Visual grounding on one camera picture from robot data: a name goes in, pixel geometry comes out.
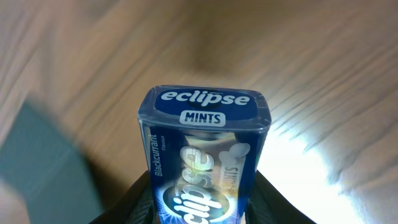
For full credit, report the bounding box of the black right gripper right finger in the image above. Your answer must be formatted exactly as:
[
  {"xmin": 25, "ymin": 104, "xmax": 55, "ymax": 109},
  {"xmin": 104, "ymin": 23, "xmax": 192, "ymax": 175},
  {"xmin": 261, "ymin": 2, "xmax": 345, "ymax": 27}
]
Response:
[{"xmin": 245, "ymin": 171, "xmax": 315, "ymax": 224}]

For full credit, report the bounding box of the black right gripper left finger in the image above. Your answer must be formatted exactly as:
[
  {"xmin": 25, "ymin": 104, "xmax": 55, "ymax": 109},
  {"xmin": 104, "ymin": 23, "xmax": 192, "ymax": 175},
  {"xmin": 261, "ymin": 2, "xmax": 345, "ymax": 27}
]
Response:
[{"xmin": 90, "ymin": 171, "xmax": 155, "ymax": 224}]

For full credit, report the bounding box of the blue eclipse mint tin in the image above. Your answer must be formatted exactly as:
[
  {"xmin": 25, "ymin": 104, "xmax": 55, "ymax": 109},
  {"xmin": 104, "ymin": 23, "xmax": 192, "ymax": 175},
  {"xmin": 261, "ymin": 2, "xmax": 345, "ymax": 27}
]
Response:
[{"xmin": 137, "ymin": 85, "xmax": 271, "ymax": 224}]

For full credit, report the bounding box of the dark green box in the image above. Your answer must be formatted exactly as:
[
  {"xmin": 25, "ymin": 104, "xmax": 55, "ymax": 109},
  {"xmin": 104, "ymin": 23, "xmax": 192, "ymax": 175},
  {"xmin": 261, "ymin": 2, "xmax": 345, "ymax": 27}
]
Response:
[{"xmin": 1, "ymin": 102, "xmax": 103, "ymax": 224}]

